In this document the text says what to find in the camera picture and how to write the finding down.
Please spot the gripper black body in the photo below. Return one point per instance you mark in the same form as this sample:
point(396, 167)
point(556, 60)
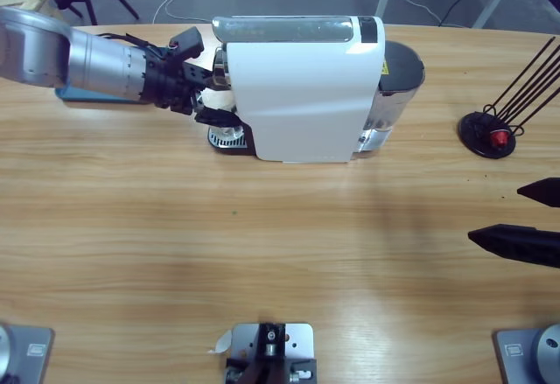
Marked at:
point(166, 82)

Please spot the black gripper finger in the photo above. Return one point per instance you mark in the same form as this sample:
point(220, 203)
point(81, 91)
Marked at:
point(199, 78)
point(216, 118)
point(525, 244)
point(547, 191)

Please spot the clear drinking glass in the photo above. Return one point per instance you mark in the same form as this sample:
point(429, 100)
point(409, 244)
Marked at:
point(219, 99)

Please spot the red coffee capsule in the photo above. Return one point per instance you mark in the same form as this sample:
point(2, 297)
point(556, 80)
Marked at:
point(499, 139)

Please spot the white capsule coffee machine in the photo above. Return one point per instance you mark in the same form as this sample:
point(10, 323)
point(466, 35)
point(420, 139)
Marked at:
point(306, 95)

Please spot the black drip tray steel grille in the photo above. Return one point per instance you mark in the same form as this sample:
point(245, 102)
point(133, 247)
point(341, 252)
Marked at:
point(219, 141)

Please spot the blue plastic tray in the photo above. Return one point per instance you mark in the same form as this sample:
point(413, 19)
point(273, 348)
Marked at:
point(87, 95)

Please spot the black capsule holder with rods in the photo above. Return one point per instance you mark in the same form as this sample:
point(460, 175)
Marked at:
point(474, 130)

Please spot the wooden crate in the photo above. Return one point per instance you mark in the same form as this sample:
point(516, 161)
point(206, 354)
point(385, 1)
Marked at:
point(30, 1)

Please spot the clear water tank black lid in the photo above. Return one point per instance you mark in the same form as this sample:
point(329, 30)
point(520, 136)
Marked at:
point(400, 73)

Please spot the white paper tag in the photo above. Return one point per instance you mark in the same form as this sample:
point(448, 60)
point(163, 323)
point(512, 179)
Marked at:
point(223, 342)

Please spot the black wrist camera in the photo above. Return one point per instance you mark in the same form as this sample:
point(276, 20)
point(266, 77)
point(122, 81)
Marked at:
point(188, 43)

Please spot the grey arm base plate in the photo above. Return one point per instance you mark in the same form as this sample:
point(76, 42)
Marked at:
point(26, 349)
point(520, 349)

